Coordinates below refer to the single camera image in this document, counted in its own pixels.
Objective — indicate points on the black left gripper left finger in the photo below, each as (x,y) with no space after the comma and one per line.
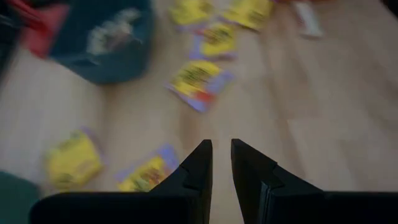
(155,208)

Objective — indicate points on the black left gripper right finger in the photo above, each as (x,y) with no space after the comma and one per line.
(295,208)

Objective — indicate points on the light teal plastic bin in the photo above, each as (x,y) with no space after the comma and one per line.
(15,202)

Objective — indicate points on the white candy bar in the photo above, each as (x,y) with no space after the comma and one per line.
(124,20)
(105,40)
(308,21)

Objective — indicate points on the dark teal plastic bin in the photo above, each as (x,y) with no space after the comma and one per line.
(124,65)

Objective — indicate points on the red desk lamp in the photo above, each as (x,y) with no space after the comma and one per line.
(46,34)

